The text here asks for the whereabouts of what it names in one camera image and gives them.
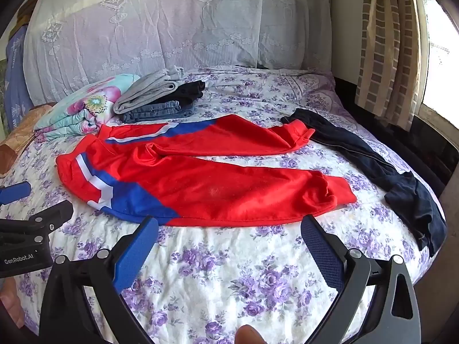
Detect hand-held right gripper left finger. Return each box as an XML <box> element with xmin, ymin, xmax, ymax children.
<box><xmin>39</xmin><ymin>217</ymin><xmax>159</xmax><ymax>344</ymax></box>

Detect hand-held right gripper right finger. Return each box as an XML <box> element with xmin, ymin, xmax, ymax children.
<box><xmin>300</xmin><ymin>215</ymin><xmax>422</xmax><ymax>344</ymax></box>

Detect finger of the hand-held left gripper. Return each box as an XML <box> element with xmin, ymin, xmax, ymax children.
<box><xmin>0</xmin><ymin>200</ymin><xmax>74</xmax><ymax>246</ymax></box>
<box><xmin>0</xmin><ymin>182</ymin><xmax>31</xmax><ymax>206</ymax></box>

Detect red pants with blue stripes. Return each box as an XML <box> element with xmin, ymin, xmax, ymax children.
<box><xmin>55</xmin><ymin>114</ymin><xmax>357</xmax><ymax>228</ymax></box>

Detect dark navy pants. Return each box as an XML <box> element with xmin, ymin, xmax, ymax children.
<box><xmin>280</xmin><ymin>108</ymin><xmax>448</xmax><ymax>257</ymax></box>

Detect folded grey pants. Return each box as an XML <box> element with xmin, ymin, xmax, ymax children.
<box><xmin>113</xmin><ymin>66</ymin><xmax>185</xmax><ymax>115</ymax></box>

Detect folded black pants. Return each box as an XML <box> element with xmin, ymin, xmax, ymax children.
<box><xmin>158</xmin><ymin>81</ymin><xmax>206</xmax><ymax>110</ymax></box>

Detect person's left hand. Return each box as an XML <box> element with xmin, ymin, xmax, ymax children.
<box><xmin>0</xmin><ymin>279</ymin><xmax>26</xmax><ymax>330</ymax></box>

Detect person's right hand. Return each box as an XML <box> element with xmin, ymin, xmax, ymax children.
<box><xmin>235</xmin><ymin>324</ymin><xmax>265</xmax><ymax>344</ymax></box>

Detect brown satin pillow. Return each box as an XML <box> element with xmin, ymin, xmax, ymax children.
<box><xmin>0</xmin><ymin>103</ymin><xmax>56</xmax><ymax>178</ymax></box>

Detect purple floral bed sheet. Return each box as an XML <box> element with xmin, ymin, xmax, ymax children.
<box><xmin>0</xmin><ymin>66</ymin><xmax>449</xmax><ymax>344</ymax></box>

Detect folded floral quilt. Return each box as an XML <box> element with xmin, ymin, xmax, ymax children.
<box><xmin>34</xmin><ymin>73</ymin><xmax>141</xmax><ymax>140</ymax></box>

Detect blue patterned cloth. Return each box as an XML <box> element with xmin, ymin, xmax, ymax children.
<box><xmin>3</xmin><ymin>25</ymin><xmax>34</xmax><ymax>130</ymax></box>

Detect folded blue jeans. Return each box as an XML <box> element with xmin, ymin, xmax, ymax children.
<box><xmin>122</xmin><ymin>101</ymin><xmax>196</xmax><ymax>123</ymax></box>

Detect black bedside ledge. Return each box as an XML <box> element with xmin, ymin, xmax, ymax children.
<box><xmin>333</xmin><ymin>75</ymin><xmax>459</xmax><ymax>187</ymax></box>

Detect beige checked curtain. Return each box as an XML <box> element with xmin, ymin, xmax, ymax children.
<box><xmin>355</xmin><ymin>0</ymin><xmax>431</xmax><ymax>131</ymax></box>

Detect bright window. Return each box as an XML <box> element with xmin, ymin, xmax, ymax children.
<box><xmin>418</xmin><ymin>0</ymin><xmax>459</xmax><ymax>122</ymax></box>

